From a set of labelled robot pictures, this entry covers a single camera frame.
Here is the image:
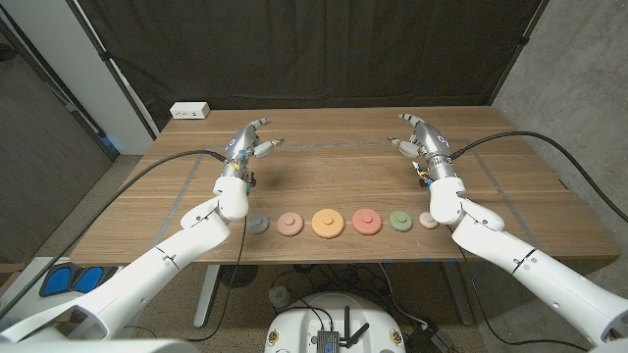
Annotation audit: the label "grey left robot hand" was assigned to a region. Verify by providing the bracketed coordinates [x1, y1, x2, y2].
[221, 117, 287, 179]

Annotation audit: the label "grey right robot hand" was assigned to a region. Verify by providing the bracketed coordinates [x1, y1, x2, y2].
[389, 113, 458, 182]

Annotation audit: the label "coral red toy disc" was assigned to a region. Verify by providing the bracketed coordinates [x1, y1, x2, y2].
[351, 208, 383, 236]

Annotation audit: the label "small grey toy disc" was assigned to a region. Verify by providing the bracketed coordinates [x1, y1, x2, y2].
[246, 214, 271, 235]

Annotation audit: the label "green toy disc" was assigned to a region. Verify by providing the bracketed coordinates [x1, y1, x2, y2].
[389, 210, 414, 233]

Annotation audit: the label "dusty pink toy disc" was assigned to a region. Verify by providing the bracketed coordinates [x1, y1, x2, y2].
[276, 211, 305, 238]

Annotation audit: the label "large orange toy disc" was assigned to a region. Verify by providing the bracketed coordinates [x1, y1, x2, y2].
[310, 208, 346, 240]

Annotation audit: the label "white power strip box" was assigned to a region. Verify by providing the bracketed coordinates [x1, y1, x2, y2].
[169, 101, 211, 121]

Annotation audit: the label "grey tape workspace outline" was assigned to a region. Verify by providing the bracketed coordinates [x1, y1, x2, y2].
[151, 138, 547, 257]

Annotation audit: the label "black fabric backdrop curtain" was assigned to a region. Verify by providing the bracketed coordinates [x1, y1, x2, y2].
[73, 0, 550, 131]

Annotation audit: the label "black round floor fan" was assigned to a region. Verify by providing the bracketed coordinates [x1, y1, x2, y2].
[219, 264, 260, 289]

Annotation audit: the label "white table leg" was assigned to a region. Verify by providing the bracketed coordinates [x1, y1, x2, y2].
[193, 264, 221, 328]

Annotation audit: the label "dark grey table leg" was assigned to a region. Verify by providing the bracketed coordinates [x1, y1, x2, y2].
[441, 262, 475, 328]

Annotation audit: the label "grey round floor object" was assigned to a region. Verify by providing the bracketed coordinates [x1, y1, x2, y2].
[268, 285, 291, 309]

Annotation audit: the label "white robot torso base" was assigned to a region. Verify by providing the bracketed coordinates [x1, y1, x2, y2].
[263, 292, 407, 353]

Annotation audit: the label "black power brick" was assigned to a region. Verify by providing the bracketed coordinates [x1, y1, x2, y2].
[404, 323, 455, 353]

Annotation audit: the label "grey radio box with antennas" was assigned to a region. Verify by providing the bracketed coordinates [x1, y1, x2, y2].
[316, 306, 370, 353]

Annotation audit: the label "black foot pedal blue pads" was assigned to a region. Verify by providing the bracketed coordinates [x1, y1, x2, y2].
[38, 263, 120, 298]

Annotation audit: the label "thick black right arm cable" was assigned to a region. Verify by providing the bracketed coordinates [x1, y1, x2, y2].
[448, 129, 628, 225]

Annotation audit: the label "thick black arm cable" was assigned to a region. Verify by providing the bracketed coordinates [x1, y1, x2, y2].
[448, 129, 628, 225]
[0, 149, 228, 320]

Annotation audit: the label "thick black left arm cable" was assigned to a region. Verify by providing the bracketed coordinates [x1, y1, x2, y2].
[0, 149, 228, 320]

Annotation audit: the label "thin black left wrist cable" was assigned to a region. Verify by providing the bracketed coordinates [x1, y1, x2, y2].
[184, 215, 248, 343]

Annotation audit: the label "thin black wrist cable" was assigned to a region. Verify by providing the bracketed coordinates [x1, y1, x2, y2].
[184, 215, 248, 343]
[460, 242, 590, 352]

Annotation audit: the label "black backdrop frame pole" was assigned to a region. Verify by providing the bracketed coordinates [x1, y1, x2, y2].
[488, 0, 550, 107]
[65, 0, 161, 141]

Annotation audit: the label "white floor cable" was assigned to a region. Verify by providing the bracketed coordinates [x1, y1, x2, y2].
[377, 263, 429, 328]

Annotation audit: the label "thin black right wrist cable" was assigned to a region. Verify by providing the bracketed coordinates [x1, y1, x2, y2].
[460, 242, 590, 352]

